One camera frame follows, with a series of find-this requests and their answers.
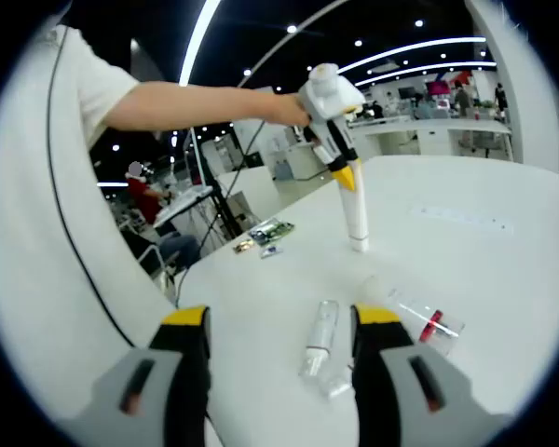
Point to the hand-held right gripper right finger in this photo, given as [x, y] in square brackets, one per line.
[391, 410]

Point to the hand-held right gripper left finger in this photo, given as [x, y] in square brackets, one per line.
[167, 400]

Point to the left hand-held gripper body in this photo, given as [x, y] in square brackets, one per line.
[331, 93]

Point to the red collar skincare pump bottle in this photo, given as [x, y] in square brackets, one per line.
[429, 326]

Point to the green silver foil packet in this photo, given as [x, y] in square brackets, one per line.
[272, 231]

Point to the small clear packet blue print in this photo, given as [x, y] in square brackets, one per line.
[271, 251]

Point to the gold foil packet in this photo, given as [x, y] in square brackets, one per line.
[243, 246]

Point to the person's left hand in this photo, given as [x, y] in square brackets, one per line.
[286, 109]

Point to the long white counter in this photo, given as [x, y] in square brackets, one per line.
[424, 139]

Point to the long ceiling light strip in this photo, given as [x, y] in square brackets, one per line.
[198, 42]

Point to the white chair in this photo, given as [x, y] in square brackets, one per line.
[151, 256]

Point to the white table black legs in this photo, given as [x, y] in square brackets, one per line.
[181, 209]

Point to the person in white shirt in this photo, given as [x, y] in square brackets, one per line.
[28, 233]

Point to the pink wall screen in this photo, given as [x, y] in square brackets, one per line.
[436, 87]

